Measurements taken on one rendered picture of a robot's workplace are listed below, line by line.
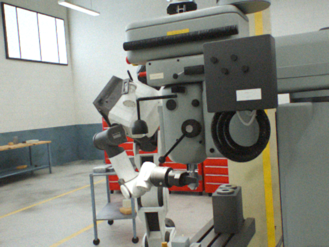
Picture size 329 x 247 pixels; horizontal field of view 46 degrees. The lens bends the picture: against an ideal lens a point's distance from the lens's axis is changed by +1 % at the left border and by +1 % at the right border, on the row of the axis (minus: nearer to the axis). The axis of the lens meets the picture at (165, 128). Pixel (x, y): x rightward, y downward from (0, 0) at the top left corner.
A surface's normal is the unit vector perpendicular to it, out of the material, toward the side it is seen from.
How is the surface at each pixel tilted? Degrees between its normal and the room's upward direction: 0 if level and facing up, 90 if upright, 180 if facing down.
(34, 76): 90
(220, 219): 90
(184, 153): 118
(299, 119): 90
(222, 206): 90
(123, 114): 58
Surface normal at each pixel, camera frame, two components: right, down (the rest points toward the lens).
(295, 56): -0.41, 0.07
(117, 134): 0.62, -0.21
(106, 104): -0.18, -0.47
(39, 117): 0.91, -0.04
